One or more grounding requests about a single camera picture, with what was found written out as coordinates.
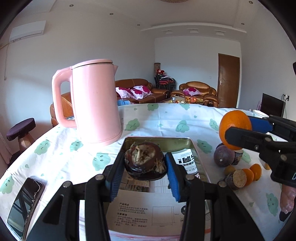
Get cluttered coffee table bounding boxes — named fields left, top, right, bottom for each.
left=166, top=96, right=204, bottom=105

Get pink electric kettle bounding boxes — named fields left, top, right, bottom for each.
left=52, top=59, right=122, bottom=145

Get white air conditioner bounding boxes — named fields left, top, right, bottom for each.
left=10, top=21, right=46, bottom=42

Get black monitor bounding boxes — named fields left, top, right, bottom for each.
left=260, top=93, right=285, bottom=118

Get long brown leather sofa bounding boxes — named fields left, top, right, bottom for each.
left=115, top=78, right=170, bottom=104

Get black smartphone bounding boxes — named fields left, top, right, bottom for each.
left=8, top=176, right=45, bottom=240

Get brown wooden door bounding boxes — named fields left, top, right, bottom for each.
left=217, top=53, right=240, bottom=108

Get stacked dark chairs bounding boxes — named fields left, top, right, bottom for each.
left=154, top=69, right=176, bottom=92

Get brown leather armchair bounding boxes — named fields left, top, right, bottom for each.
left=171, top=81, right=219, bottom=108

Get tall cut sugarcane piece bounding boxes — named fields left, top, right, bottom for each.
left=231, top=149, right=244, bottom=166

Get whole orange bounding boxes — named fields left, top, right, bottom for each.
left=218, top=110, right=253, bottom=151

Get orange leather chair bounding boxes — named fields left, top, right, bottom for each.
left=50, top=92, right=74, bottom=127

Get purple passion fruit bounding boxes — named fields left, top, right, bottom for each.
left=214, top=143, right=235, bottom=167

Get printed paper sheet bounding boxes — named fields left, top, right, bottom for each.
left=106, top=190, right=186, bottom=236

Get small yellow-brown longan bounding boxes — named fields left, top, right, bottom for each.
left=224, top=165, right=236, bottom=176

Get orange half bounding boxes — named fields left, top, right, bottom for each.
left=242, top=168, right=254, bottom=187
left=249, top=163, right=262, bottom=181

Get dried brown fruit husk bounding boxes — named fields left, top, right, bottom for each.
left=124, top=142, right=168, bottom=181

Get pink metal tin box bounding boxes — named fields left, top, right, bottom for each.
left=109, top=137, right=208, bottom=240

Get purple cushioned stool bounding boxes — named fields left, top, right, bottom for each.
left=6, top=118, right=36, bottom=153

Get right hand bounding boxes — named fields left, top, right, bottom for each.
left=280, top=185, right=296, bottom=214

